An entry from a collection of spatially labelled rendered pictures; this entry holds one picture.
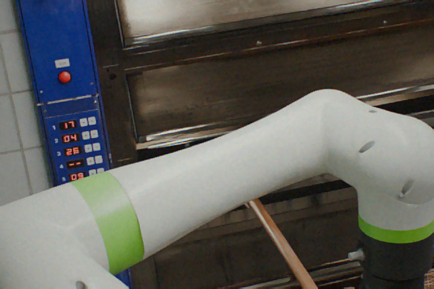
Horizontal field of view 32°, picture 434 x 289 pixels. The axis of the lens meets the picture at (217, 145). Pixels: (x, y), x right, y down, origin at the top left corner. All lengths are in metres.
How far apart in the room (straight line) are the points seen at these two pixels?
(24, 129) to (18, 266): 1.24
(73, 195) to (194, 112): 1.19
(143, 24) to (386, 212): 1.12
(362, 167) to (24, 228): 0.39
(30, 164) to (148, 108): 0.34
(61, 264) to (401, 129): 0.41
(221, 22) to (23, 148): 0.60
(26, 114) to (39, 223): 1.17
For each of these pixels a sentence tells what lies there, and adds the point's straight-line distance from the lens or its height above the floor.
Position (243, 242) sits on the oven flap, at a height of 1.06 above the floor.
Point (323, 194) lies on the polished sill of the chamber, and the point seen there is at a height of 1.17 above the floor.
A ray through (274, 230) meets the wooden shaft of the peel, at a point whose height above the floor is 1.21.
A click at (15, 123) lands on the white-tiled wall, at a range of 1.97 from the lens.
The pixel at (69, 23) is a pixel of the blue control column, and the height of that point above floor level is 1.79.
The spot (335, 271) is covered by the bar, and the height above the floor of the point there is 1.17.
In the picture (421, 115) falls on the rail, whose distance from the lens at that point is 2.09.
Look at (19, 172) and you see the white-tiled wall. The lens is 2.02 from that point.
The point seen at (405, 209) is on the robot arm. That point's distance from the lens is 0.91.
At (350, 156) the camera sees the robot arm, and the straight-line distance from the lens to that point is 0.91.
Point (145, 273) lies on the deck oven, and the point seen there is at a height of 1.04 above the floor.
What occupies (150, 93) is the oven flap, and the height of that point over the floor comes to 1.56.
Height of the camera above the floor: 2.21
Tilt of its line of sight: 24 degrees down
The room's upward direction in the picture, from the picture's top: 6 degrees counter-clockwise
